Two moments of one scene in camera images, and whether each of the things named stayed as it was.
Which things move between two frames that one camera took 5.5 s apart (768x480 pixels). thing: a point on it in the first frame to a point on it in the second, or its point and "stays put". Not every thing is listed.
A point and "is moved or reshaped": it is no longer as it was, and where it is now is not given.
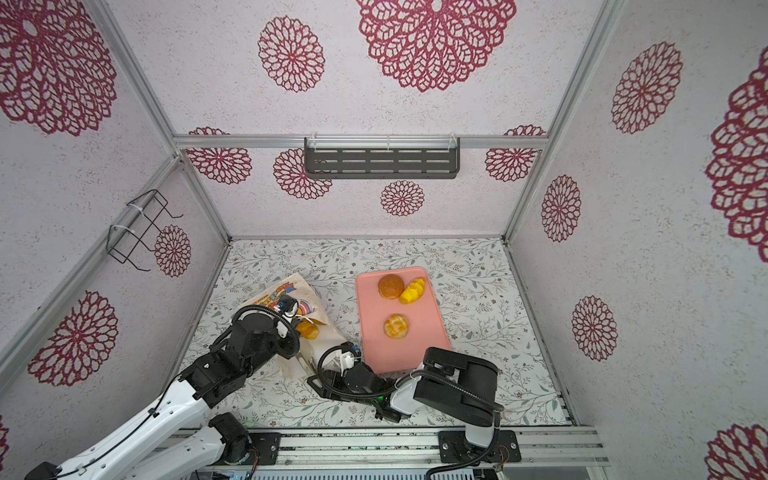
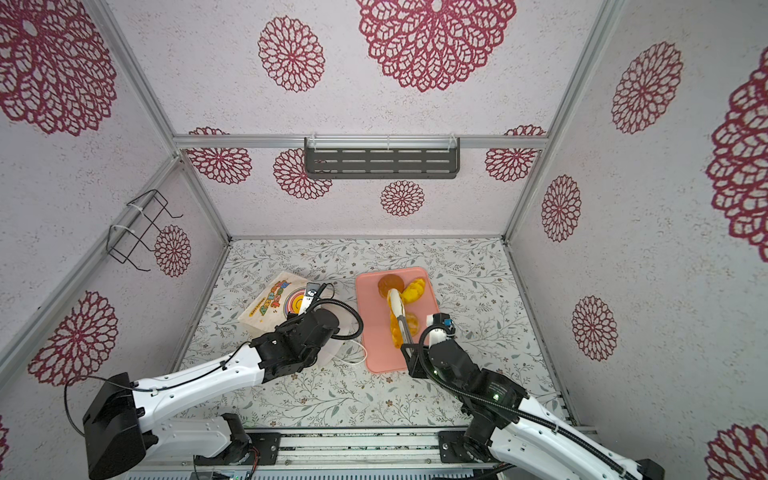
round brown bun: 391,286 stays put
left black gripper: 290,340 to 292,324
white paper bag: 317,335 is moved or reshaped
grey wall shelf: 382,157 stays put
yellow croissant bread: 413,291 stays put
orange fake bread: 307,329 is moved or reshaped
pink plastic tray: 384,353 stays put
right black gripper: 331,376 to 413,367
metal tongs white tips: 309,365 is moved or reshaped
